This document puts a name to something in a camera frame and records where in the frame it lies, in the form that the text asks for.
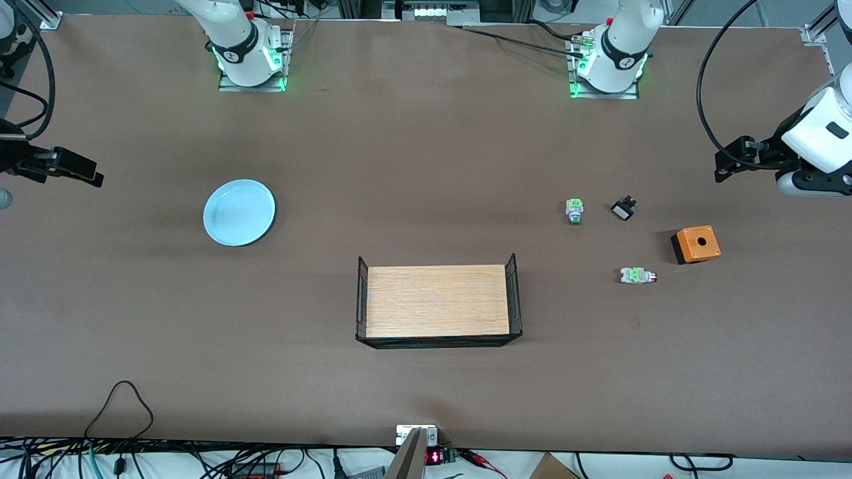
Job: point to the brown cardboard piece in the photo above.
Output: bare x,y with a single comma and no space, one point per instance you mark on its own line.
552,469

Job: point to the camouflage shoe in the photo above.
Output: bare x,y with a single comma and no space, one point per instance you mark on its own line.
16,43

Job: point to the orange button enclosure box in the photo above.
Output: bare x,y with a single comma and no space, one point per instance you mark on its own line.
699,247

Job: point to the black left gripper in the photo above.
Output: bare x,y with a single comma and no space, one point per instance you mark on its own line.
772,150

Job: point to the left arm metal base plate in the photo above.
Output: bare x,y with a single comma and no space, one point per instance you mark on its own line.
602,96

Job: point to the black switch with white face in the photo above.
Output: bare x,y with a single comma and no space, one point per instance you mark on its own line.
622,211

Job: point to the green white switch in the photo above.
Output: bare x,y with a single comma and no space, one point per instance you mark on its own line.
636,275

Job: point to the small red digit display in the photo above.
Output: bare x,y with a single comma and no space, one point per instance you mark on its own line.
434,457

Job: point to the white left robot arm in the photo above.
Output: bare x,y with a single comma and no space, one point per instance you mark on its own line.
622,46

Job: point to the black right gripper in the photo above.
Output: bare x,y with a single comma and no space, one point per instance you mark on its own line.
14,157

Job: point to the silver mounting plate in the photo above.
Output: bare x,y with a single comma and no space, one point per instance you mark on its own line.
431,436

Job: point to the grey camera pole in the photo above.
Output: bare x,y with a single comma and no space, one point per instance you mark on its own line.
409,462

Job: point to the light blue round plate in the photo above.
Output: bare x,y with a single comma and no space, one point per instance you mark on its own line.
239,213

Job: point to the wooden shelf with mesh sides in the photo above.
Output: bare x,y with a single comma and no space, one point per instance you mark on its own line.
432,299

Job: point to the green push button switch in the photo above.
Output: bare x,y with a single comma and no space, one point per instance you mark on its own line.
574,209

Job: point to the aluminium frame profile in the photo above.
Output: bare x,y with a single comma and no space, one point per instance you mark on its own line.
48,14
822,26

